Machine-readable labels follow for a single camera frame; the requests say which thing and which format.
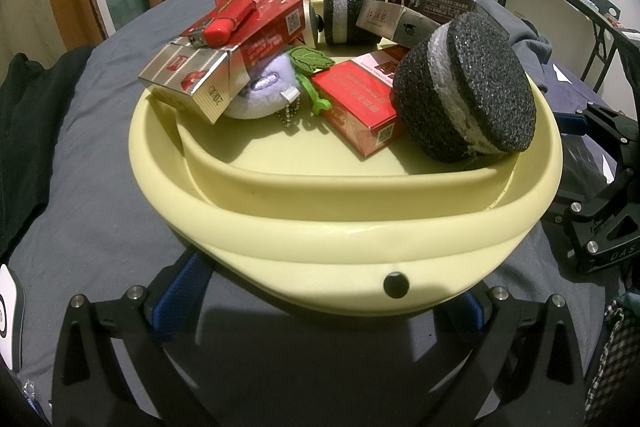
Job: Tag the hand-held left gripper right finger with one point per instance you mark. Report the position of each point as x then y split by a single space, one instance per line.
474 314

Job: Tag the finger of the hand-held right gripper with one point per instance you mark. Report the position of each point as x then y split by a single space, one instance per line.
600 227
572 123

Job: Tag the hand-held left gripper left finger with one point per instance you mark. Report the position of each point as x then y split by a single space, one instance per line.
184 289

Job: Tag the black foam cylinder white band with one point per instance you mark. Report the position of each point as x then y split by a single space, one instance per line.
460 92
350 7

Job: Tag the yellow plastic basin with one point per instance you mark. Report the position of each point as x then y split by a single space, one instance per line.
300 232

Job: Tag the dark brown cigarette box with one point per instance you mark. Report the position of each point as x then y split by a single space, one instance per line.
440 4

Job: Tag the grey white cigarette box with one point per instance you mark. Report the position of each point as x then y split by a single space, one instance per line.
395 24

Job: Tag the silver red cigarette box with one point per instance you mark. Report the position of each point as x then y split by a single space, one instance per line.
192 79

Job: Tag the red lighter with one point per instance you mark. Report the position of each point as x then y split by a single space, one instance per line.
227 19

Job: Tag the cream tube black cap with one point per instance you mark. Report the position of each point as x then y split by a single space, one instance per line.
314 24

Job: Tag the white paper scrap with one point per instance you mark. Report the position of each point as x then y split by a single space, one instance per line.
562 74

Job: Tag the grey jacket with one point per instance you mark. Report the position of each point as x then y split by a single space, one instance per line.
520 32

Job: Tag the folding table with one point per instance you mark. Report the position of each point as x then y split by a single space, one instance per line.
565 2

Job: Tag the checkered cloth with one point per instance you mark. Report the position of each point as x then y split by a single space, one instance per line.
615 367

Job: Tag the white device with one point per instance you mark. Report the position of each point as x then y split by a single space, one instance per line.
9 312

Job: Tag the black cloth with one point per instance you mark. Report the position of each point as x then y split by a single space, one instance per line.
30 117

